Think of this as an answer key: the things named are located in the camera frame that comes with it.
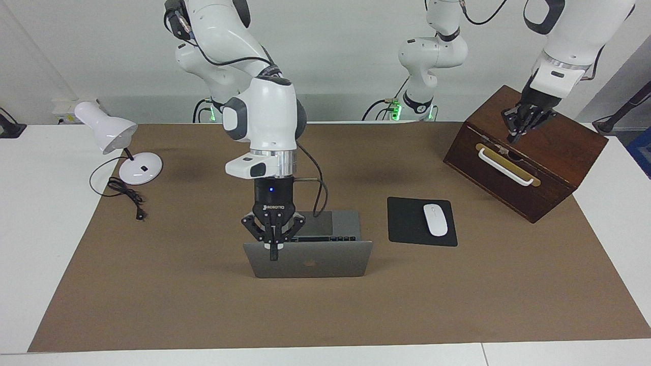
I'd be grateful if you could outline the white desk lamp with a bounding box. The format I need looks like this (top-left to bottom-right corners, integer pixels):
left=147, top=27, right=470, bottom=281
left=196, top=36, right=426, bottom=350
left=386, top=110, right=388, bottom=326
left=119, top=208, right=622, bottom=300
left=74, top=101, right=163, bottom=186

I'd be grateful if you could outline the black arm base cable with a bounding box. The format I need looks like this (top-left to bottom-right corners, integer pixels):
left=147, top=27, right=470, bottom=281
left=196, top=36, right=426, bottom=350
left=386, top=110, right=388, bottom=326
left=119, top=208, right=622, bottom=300
left=192, top=99, right=212, bottom=124
left=362, top=76, right=410, bottom=121

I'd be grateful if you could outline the black camera stand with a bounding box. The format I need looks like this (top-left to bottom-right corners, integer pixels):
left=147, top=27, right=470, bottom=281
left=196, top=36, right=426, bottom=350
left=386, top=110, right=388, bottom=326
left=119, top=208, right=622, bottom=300
left=593, top=81, right=651, bottom=135

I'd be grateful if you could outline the black table clamp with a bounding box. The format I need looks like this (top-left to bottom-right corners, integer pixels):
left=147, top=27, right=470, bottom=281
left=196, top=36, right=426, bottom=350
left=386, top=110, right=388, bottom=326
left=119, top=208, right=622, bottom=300
left=0, top=107, right=27, bottom=139

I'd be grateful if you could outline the brass handle plate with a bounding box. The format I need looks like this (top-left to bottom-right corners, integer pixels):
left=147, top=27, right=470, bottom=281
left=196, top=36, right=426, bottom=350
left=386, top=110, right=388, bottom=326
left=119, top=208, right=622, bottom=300
left=476, top=143, right=541, bottom=187

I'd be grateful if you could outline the dark brown wooden box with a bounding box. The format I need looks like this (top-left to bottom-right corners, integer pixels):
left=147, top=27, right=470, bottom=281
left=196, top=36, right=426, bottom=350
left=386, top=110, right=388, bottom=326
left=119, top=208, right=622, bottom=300
left=443, top=85, right=609, bottom=224

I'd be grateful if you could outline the grey aluminium laptop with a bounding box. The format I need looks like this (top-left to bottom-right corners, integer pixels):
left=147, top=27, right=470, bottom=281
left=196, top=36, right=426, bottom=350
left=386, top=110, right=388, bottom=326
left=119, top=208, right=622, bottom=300
left=243, top=211, right=373, bottom=279

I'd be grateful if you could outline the white power strip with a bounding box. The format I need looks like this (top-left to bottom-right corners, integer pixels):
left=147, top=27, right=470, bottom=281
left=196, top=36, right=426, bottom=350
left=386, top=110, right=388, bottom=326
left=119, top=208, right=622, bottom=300
left=52, top=99, right=101, bottom=126

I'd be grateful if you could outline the blue crate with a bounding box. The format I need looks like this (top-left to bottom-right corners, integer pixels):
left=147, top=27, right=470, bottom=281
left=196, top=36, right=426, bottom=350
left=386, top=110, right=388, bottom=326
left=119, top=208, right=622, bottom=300
left=626, top=127, right=651, bottom=179

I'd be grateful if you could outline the white computer mouse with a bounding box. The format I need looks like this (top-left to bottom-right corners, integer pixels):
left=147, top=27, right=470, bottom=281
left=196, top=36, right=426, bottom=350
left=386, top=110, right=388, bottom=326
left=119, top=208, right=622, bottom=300
left=423, top=203, right=449, bottom=237

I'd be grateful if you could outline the black lamp power cable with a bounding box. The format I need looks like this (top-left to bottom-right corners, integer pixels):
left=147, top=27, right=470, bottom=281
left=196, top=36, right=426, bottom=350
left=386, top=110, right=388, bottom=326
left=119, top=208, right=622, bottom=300
left=90, top=155, right=148, bottom=221

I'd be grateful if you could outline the brown paper table mat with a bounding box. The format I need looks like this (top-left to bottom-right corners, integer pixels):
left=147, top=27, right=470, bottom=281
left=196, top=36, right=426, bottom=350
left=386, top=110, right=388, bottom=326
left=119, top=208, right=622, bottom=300
left=28, top=122, right=651, bottom=352

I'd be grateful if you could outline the black left arm base cable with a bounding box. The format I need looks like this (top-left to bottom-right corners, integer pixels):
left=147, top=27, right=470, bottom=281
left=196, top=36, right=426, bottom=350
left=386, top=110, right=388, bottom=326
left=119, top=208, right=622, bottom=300
left=362, top=76, right=410, bottom=121

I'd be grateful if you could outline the black right arm base cable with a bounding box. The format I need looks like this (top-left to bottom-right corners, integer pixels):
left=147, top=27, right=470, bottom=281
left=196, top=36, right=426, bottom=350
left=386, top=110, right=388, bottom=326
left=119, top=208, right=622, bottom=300
left=192, top=99, right=212, bottom=124

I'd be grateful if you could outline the white box handle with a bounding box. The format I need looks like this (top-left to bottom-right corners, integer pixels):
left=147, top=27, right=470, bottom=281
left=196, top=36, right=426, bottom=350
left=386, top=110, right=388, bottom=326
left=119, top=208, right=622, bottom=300
left=478, top=148, right=535, bottom=187

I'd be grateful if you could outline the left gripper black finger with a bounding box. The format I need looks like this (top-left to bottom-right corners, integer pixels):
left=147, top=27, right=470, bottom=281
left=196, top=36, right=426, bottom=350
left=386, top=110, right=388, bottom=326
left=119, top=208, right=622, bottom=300
left=502, top=104, right=527, bottom=142
left=515, top=109, right=556, bottom=143

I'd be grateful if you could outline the black mouse pad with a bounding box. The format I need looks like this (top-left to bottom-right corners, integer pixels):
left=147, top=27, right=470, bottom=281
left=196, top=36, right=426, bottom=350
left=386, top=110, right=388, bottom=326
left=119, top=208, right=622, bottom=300
left=387, top=197, right=458, bottom=248

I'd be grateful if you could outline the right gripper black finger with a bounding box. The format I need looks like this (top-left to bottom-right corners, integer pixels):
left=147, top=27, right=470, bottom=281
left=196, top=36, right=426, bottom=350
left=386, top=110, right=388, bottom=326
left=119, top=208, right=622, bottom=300
left=275, top=213, right=306, bottom=261
left=242, top=212, right=274, bottom=261

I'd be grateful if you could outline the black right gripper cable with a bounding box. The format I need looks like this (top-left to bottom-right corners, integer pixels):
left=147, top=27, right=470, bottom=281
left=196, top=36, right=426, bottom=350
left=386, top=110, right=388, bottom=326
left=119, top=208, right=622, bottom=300
left=164, top=8, right=329, bottom=218

